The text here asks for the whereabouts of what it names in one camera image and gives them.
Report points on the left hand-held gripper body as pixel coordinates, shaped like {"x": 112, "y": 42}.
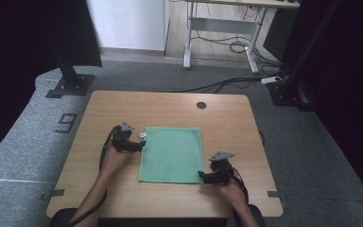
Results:
{"x": 122, "y": 138}

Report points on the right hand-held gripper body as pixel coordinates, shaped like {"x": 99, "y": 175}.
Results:
{"x": 222, "y": 170}

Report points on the green cloth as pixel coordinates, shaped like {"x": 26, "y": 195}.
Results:
{"x": 171, "y": 156}

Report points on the person's left hand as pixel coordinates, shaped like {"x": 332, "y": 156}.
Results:
{"x": 113, "y": 159}

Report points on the person's right leg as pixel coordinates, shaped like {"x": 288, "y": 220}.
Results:
{"x": 258, "y": 216}

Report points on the person's leg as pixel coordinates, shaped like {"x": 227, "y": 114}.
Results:
{"x": 61, "y": 217}
{"x": 258, "y": 216}

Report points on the round black table grommet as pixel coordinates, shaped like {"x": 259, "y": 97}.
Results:
{"x": 201, "y": 105}

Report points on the black metal stand with base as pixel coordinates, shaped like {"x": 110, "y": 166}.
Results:
{"x": 291, "y": 85}
{"x": 71, "y": 78}

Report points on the person's left leg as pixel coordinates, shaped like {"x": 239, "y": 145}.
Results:
{"x": 61, "y": 217}

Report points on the white power strip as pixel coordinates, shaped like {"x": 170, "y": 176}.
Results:
{"x": 271, "y": 80}

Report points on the black curtain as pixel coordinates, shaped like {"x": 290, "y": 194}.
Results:
{"x": 349, "y": 78}
{"x": 15, "y": 63}

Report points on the white metal frame desk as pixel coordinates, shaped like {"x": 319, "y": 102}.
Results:
{"x": 220, "y": 25}

